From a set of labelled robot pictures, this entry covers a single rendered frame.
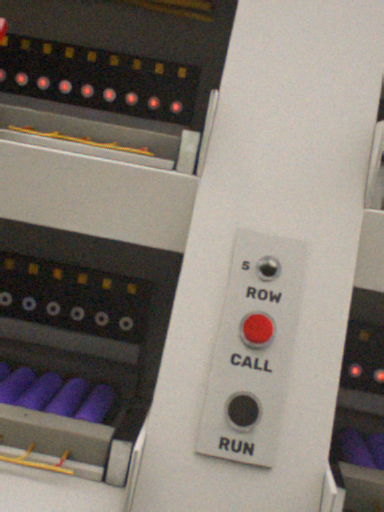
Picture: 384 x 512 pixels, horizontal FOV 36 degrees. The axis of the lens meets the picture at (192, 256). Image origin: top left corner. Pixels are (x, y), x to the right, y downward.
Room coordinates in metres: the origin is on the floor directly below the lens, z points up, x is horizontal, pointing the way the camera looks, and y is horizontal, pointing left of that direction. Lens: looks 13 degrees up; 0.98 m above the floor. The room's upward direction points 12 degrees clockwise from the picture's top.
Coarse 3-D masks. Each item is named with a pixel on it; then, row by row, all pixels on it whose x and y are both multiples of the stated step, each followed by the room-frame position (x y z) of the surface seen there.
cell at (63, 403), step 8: (72, 384) 0.44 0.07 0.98; (80, 384) 0.45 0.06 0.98; (64, 392) 0.43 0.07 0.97; (72, 392) 0.43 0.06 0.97; (80, 392) 0.44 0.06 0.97; (88, 392) 0.46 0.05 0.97; (56, 400) 0.41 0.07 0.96; (64, 400) 0.41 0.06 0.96; (72, 400) 0.42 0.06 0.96; (80, 400) 0.43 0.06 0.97; (48, 408) 0.40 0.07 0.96; (56, 408) 0.40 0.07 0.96; (64, 408) 0.41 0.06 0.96; (72, 408) 0.42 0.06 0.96; (64, 416) 0.40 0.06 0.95; (72, 416) 0.42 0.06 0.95
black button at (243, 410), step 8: (232, 400) 0.31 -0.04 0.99; (240, 400) 0.31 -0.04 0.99; (248, 400) 0.31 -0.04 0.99; (232, 408) 0.31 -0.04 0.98; (240, 408) 0.31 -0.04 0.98; (248, 408) 0.31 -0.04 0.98; (256, 408) 0.31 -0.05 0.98; (232, 416) 0.31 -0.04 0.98; (240, 416) 0.31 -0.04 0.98; (248, 416) 0.31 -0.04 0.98; (256, 416) 0.31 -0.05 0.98; (240, 424) 0.31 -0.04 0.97; (248, 424) 0.31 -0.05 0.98
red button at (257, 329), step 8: (248, 320) 0.31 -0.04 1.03; (256, 320) 0.31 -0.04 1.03; (264, 320) 0.31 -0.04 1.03; (248, 328) 0.31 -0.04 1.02; (256, 328) 0.31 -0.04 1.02; (264, 328) 0.31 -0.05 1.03; (272, 328) 0.31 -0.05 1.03; (248, 336) 0.31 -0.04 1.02; (256, 336) 0.31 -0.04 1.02; (264, 336) 0.31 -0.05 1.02
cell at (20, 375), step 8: (24, 368) 0.45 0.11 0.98; (8, 376) 0.44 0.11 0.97; (16, 376) 0.44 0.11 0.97; (24, 376) 0.44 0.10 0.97; (32, 376) 0.45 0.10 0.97; (0, 384) 0.42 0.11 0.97; (8, 384) 0.42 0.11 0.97; (16, 384) 0.43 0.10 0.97; (24, 384) 0.44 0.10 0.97; (32, 384) 0.45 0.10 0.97; (0, 392) 0.41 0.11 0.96; (8, 392) 0.41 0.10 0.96; (16, 392) 0.42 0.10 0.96; (0, 400) 0.40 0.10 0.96; (8, 400) 0.41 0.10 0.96
